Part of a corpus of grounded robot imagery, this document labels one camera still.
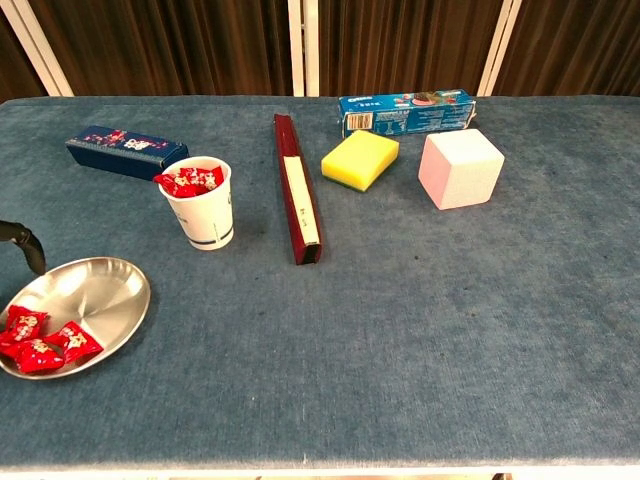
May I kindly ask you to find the navy floral print box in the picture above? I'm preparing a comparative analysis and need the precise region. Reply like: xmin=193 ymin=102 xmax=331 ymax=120
xmin=64 ymin=124 xmax=190 ymax=182

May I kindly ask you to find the round silver metal plate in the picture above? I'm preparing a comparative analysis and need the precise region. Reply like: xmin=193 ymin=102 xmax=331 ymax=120
xmin=0 ymin=256 xmax=152 ymax=381

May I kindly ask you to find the blue Oreo cookie box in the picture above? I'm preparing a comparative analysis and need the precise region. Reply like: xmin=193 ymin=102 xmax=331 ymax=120
xmin=338 ymin=88 xmax=477 ymax=139

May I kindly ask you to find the yellow sponge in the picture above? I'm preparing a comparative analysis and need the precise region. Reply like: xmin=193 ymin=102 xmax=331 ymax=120
xmin=320 ymin=129 xmax=401 ymax=193

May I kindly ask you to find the white metal frame post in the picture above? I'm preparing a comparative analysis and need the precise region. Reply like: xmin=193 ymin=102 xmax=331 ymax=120
xmin=303 ymin=0 xmax=321 ymax=97
xmin=0 ymin=0 xmax=75 ymax=97
xmin=477 ymin=0 xmax=524 ymax=97
xmin=287 ymin=0 xmax=306 ymax=97

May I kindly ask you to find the long dark red box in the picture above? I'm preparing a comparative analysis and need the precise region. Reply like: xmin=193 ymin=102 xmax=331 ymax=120
xmin=272 ymin=113 xmax=325 ymax=266

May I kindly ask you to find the pink foam cube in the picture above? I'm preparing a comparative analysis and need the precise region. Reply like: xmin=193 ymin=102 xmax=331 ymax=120
xmin=417 ymin=127 xmax=506 ymax=211

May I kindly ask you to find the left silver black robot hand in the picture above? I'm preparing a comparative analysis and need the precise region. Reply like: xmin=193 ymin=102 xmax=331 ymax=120
xmin=0 ymin=219 xmax=47 ymax=276

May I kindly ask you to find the blue felt table cloth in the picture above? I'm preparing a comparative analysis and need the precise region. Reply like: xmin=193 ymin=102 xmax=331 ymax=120
xmin=0 ymin=94 xmax=640 ymax=471

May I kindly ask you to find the dark brown pleated curtain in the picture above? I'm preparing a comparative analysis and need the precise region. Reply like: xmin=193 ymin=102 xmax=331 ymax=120
xmin=492 ymin=0 xmax=640 ymax=97
xmin=27 ymin=0 xmax=294 ymax=97
xmin=318 ymin=0 xmax=504 ymax=97
xmin=0 ymin=9 xmax=49 ymax=104

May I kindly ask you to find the white paper cup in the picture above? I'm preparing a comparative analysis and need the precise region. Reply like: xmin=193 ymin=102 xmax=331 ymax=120
xmin=157 ymin=155 xmax=235 ymax=251

